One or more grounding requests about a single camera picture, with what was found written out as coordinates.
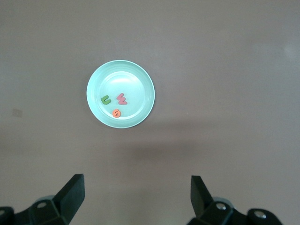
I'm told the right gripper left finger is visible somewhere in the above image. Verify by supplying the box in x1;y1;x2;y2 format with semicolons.
14;173;85;225

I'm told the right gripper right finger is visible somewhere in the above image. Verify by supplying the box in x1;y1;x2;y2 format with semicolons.
187;175;249;225

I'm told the red foam letter w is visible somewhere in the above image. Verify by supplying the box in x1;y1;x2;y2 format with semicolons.
116;93;128;105

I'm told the green round plate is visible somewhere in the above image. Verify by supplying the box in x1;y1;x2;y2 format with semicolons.
86;60;156;129

